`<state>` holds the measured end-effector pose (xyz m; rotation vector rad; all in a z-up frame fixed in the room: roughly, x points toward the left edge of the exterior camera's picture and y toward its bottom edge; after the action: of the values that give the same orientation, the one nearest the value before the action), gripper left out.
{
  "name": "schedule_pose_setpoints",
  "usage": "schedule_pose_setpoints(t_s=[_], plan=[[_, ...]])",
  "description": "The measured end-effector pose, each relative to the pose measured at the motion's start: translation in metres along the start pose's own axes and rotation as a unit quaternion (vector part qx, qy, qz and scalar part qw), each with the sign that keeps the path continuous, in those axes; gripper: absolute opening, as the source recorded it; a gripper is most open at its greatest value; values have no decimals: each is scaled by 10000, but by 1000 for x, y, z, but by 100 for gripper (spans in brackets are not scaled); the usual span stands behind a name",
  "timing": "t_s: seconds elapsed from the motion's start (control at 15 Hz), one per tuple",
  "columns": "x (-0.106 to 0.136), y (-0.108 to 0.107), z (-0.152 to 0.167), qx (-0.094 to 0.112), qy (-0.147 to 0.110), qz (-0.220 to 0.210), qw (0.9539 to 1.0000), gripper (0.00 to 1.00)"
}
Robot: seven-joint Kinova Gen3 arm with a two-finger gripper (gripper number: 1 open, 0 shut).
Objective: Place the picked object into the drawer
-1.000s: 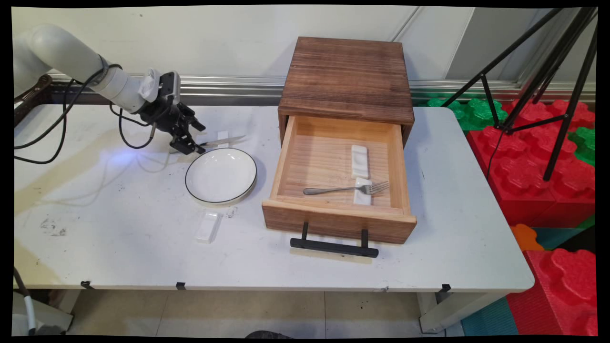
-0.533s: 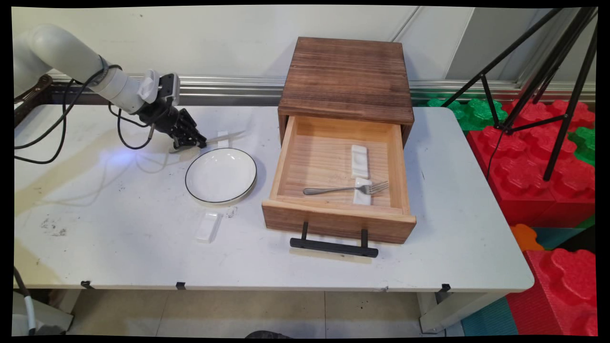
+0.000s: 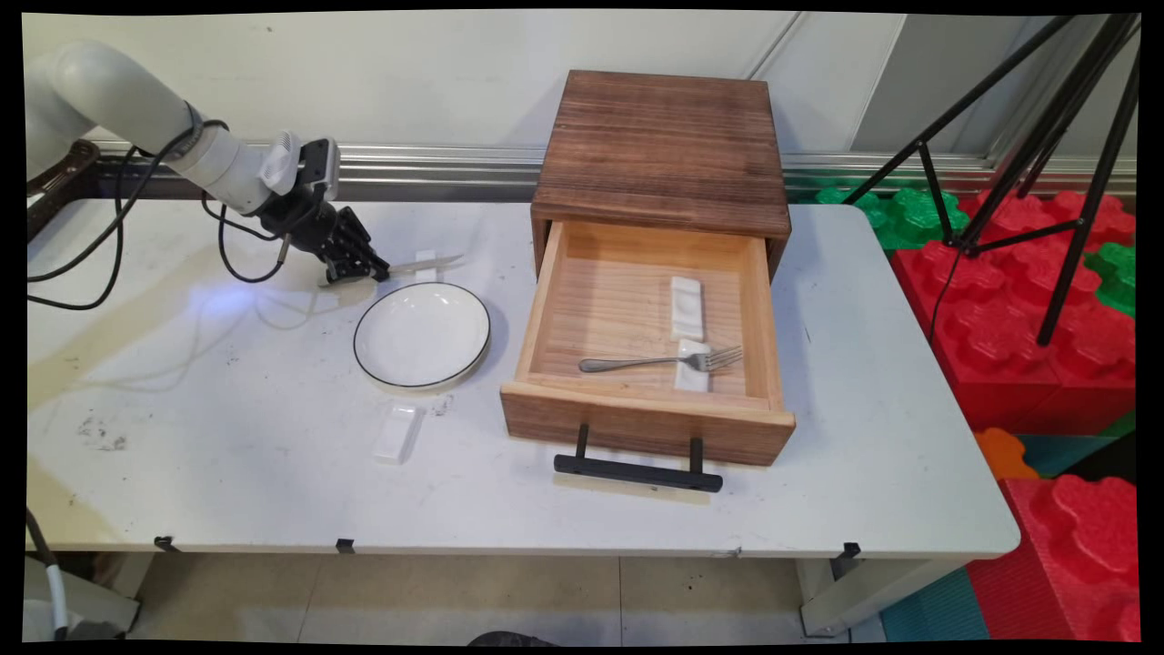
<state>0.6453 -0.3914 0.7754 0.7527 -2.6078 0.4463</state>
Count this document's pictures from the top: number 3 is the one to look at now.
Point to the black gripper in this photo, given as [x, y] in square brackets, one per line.
[305, 223]

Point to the steel table knife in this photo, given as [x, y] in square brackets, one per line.
[427, 265]

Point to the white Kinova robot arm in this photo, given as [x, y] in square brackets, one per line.
[118, 100]

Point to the white ceramic cutlery rest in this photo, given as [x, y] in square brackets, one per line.
[398, 434]
[691, 380]
[425, 255]
[686, 305]

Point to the white plate with black rim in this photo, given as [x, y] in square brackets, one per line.
[421, 335]

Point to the steel fork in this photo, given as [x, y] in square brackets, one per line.
[637, 363]

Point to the dark wooden cabinet box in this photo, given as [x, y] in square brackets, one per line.
[659, 146]

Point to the light wooden drawer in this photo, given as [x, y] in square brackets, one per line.
[637, 423]

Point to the white table leg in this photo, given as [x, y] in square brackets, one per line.
[864, 596]

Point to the large red foam block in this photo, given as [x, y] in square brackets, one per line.
[991, 327]

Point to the orange foam piece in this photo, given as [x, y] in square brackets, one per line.
[1000, 455]

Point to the teal foam mat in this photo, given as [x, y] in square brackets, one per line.
[937, 609]

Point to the black tripod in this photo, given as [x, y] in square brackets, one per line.
[1082, 109]

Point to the small green foam block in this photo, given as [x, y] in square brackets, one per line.
[1117, 273]

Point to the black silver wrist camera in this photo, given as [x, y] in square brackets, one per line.
[320, 168]

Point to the aluminium wall rail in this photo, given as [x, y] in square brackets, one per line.
[436, 159]

